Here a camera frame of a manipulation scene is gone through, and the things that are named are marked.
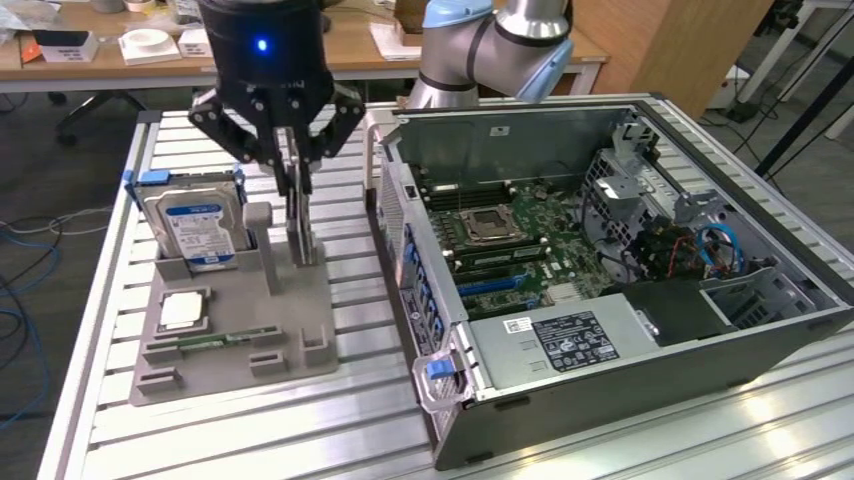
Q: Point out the gray parts rack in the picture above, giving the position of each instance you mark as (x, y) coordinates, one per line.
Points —
(254, 310)

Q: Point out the beige tape roll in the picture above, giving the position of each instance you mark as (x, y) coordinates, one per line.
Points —
(141, 6)

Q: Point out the white box with black lid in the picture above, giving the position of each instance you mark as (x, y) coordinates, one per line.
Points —
(67, 47)

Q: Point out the gray power supply unit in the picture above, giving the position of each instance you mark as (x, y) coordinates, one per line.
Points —
(508, 360)

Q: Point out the black office chair base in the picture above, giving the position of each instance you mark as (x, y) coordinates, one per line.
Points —
(101, 105)

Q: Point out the orange flat box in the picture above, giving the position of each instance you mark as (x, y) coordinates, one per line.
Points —
(30, 52)

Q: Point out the black RAM slot bank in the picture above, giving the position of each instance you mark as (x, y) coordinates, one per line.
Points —
(468, 195)

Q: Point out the metal disk bay cage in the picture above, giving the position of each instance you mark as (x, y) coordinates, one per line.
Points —
(621, 190)

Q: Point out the silver CPU chip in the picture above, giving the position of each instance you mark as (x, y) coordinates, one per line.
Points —
(183, 311)

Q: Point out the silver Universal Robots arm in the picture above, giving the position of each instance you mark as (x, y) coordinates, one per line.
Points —
(448, 55)

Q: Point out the CPU socket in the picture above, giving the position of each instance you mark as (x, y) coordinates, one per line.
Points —
(490, 225)

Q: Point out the wooden desk with white frame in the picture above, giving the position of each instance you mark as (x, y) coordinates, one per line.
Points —
(81, 70)

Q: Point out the silver chipset heatsink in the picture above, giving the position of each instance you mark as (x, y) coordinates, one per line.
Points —
(565, 293)

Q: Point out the green motherboard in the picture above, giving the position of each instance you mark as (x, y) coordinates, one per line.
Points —
(561, 235)

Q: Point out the blue case latch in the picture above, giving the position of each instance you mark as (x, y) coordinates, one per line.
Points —
(438, 370)

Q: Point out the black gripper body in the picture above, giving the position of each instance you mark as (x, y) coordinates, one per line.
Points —
(268, 65)

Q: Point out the white paper stack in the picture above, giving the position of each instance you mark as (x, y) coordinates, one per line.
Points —
(394, 45)

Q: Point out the black slanted pole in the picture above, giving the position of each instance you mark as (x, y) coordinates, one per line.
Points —
(801, 105)

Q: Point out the wooden cabinet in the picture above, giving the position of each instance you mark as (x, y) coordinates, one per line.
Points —
(668, 50)

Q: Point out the small white labelled box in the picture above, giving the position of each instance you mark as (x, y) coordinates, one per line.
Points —
(194, 44)

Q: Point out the open black PC case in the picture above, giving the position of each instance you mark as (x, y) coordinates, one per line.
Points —
(601, 400)

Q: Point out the gray cup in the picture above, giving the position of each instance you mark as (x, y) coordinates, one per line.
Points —
(107, 6)

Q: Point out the metal drive bay bracket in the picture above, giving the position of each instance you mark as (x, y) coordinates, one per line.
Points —
(755, 300)

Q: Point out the white box with tape roll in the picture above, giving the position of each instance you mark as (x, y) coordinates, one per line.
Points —
(150, 47)

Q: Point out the hard disk in blue caddy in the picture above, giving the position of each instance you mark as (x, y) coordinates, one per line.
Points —
(197, 225)

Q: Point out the green RAM stick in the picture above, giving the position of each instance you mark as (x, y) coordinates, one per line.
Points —
(217, 340)

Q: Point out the brown cardboard box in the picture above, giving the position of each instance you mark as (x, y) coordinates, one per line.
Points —
(409, 15)

